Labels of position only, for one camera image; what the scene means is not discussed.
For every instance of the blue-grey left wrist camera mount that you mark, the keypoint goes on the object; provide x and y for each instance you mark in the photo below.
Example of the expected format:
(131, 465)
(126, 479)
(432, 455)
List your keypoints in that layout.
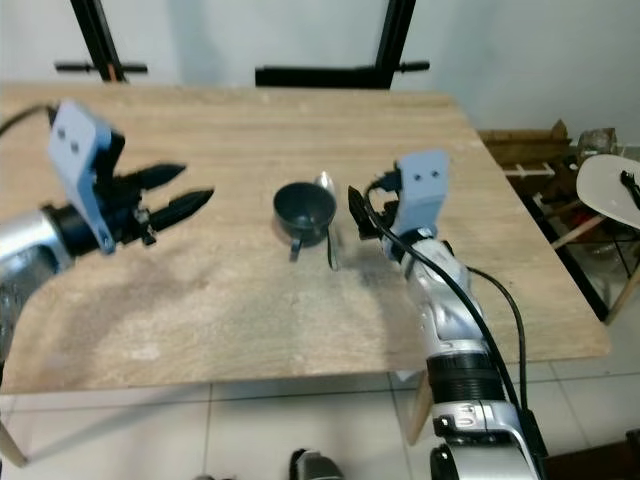
(78, 140)

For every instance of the thin black metal stand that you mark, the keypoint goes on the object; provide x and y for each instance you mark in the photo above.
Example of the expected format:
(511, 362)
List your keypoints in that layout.
(95, 40)

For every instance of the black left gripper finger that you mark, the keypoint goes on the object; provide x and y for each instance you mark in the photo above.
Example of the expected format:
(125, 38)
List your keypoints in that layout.
(163, 176)
(185, 207)

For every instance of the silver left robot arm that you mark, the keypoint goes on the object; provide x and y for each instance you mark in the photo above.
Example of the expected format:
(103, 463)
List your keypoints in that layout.
(24, 256)

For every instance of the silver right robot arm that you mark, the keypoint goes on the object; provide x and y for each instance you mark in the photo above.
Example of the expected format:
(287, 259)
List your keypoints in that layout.
(455, 320)

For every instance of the wooden table leg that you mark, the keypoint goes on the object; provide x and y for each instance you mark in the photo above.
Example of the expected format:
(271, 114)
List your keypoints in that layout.
(419, 410)

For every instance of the grey black robot leg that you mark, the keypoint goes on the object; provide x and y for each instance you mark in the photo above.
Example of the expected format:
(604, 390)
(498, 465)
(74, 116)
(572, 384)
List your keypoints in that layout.
(315, 466)

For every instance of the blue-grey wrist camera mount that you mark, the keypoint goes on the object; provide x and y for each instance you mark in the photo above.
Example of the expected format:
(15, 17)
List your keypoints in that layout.
(78, 140)
(422, 190)

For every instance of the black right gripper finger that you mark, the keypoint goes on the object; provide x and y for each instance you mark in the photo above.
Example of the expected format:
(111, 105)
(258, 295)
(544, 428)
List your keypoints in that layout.
(388, 190)
(363, 209)

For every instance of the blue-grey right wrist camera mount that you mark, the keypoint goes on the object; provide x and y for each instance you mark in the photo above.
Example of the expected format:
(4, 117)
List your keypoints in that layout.
(422, 190)

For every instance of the dark grey cup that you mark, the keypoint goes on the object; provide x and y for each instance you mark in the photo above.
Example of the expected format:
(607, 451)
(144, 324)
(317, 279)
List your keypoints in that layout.
(303, 215)

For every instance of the wide black metal stand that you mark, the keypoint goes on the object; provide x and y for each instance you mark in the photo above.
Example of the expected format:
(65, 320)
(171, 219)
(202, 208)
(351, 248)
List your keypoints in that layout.
(320, 76)

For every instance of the brown wooden crate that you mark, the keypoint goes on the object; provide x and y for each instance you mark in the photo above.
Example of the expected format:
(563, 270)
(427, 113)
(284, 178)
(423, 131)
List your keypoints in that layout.
(525, 150)

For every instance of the silver metal spoon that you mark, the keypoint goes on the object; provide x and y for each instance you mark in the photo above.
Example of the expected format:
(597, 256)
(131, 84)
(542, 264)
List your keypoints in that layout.
(325, 181)

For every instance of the white chair with wooden legs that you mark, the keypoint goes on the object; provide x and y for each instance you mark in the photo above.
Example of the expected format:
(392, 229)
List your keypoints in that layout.
(600, 185)

